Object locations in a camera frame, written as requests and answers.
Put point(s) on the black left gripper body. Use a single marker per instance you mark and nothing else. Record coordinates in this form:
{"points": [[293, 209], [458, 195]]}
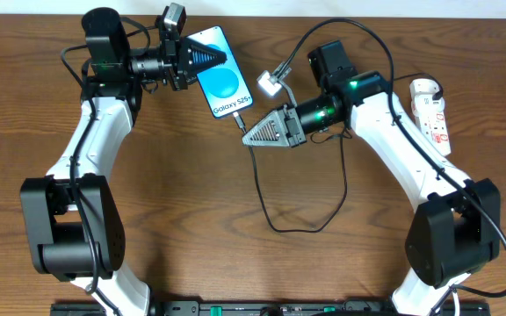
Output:
{"points": [[174, 62]]}

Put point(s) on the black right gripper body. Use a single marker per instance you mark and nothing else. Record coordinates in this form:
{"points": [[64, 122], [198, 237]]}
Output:
{"points": [[291, 125]]}

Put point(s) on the blue Galaxy smartphone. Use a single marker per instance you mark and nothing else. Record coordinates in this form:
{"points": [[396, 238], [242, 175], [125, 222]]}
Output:
{"points": [[223, 86]]}

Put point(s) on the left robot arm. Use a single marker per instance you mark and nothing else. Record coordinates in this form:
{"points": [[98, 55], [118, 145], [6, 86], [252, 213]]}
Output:
{"points": [[72, 224]]}

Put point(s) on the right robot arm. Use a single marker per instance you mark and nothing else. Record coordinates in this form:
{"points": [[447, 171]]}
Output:
{"points": [[455, 230]]}

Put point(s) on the white power strip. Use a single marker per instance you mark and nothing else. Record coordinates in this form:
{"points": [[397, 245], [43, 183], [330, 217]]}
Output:
{"points": [[428, 109]]}

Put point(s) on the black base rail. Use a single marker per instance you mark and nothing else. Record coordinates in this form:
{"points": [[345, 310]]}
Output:
{"points": [[194, 308]]}

